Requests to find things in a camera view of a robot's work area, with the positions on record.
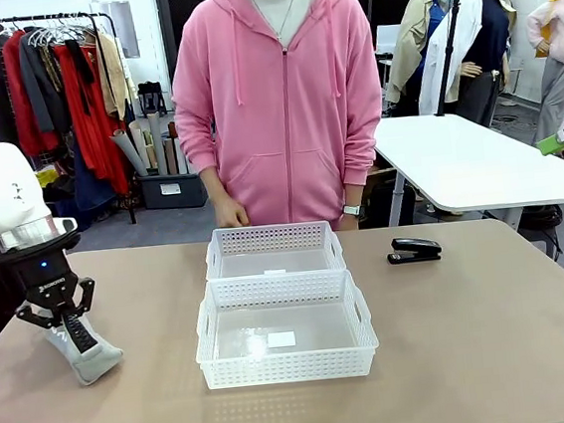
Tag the beige paper roll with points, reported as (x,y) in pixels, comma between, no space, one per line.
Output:
(140,145)

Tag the white desk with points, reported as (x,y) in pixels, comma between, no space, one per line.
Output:
(477,162)

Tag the person's left hand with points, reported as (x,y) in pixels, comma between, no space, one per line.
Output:
(352,222)

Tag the white perforated basket, low label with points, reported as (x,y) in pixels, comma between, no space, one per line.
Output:
(287,366)

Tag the red jacket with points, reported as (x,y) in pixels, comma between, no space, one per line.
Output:
(21,101)

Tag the black tripod pole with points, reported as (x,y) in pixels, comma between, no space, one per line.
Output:
(449,55)

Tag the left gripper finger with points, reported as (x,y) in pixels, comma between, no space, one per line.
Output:
(84,293)
(37,315)

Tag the grey paper roll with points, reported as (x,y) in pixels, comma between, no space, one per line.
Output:
(129,153)

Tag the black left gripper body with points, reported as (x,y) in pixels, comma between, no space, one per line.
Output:
(48,274)

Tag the grey plastic storage box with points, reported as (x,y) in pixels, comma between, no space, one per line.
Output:
(172,191)

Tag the person's right hand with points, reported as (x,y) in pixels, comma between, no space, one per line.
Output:
(231,212)

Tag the person's left forearm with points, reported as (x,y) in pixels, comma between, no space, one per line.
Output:
(364,158)

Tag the white perforated basket, rim label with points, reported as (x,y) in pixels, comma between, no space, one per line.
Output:
(272,236)

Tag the mannequin in beige trench coat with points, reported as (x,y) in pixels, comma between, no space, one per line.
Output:
(409,54)

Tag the long red dress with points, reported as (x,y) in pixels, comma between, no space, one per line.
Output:
(97,134)

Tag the black backpack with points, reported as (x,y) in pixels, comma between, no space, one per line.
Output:
(541,229)

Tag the grey zip jacket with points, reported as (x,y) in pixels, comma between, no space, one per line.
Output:
(43,89)

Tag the mannequin in white coat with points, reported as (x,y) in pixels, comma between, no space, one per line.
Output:
(476,48)

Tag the grey pouch with black zipper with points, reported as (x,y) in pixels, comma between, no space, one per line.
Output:
(96,362)

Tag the black stapler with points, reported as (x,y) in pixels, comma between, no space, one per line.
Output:
(413,250)

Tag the navy blue garment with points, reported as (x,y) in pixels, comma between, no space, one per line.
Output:
(91,180)

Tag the person's right forearm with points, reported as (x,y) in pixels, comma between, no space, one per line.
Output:
(198,149)

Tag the person in pink hoodie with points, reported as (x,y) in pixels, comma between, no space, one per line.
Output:
(280,136)

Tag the beige coat on hanger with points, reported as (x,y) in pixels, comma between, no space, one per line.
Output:
(111,73)

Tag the white wrist watch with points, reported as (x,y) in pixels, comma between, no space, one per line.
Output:
(354,210)

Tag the black metal clothes rack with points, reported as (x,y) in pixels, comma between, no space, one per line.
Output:
(34,19)

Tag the yellow bag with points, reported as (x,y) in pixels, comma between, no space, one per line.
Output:
(45,178)

